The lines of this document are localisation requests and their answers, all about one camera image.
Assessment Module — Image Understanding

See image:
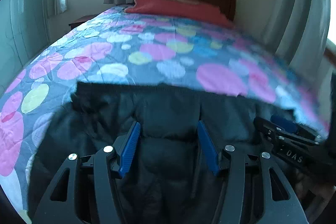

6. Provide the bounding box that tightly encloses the frosted glass sliding wardrobe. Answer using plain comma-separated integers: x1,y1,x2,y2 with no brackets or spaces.
0,0,51,89

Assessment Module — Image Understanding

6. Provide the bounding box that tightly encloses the wooden nightstand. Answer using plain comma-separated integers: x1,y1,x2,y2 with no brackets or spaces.
69,14,98,29

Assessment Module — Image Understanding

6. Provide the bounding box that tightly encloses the wide pale window curtain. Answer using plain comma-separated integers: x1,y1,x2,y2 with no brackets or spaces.
265,0,332,65

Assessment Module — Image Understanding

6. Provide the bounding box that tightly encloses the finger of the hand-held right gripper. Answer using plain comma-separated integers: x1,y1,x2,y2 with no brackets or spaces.
270,114,326,140
253,116,320,146

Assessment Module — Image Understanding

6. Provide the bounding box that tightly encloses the black quilted jacket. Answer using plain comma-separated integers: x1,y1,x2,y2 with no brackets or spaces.
28,82,317,224

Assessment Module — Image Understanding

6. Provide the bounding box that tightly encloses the red pillow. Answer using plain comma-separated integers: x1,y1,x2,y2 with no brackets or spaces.
125,0,234,28

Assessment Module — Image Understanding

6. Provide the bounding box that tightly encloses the wooden window sill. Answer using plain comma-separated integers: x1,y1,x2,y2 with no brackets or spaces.
324,45,336,65

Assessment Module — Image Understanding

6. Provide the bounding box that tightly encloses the floral circle-print bedspread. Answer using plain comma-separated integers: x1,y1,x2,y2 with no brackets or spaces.
0,4,332,217

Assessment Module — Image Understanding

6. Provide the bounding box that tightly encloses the bright side window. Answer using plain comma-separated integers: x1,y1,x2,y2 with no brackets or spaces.
325,0,336,46

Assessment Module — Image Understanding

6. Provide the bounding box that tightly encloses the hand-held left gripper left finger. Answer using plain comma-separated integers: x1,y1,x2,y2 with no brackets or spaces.
33,121,142,224

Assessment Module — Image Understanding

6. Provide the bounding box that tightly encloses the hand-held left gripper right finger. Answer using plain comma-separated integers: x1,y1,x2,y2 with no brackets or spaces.
197,120,309,224

